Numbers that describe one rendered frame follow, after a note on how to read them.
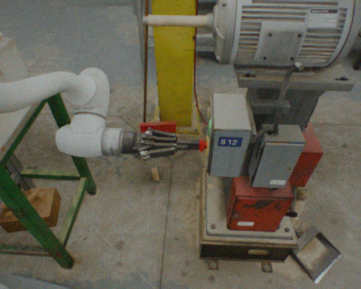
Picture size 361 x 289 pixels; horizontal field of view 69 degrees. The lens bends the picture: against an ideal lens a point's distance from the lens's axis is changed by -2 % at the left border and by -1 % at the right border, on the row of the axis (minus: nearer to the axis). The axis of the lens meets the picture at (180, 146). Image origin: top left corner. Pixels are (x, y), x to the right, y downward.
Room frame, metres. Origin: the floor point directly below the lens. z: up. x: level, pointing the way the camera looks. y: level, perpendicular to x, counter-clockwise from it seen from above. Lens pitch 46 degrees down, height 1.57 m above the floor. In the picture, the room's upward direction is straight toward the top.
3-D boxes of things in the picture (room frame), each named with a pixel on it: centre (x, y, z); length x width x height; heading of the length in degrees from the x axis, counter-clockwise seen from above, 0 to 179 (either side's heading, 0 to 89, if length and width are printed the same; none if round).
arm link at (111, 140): (0.60, 0.21, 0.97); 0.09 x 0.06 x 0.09; 177
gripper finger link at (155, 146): (0.58, 0.07, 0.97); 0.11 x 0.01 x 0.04; 86
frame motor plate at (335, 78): (0.83, -0.37, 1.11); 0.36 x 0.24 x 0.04; 87
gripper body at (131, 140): (0.59, 0.13, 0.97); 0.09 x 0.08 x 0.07; 87
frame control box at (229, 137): (0.60, -0.21, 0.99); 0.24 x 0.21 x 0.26; 87
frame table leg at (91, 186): (1.06, 0.62, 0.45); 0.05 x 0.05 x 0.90; 87
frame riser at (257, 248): (0.83, -0.37, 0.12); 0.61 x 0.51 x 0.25; 177
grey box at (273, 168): (0.68, -0.36, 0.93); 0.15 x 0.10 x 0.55; 87
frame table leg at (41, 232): (0.56, 0.64, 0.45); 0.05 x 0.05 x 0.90; 87
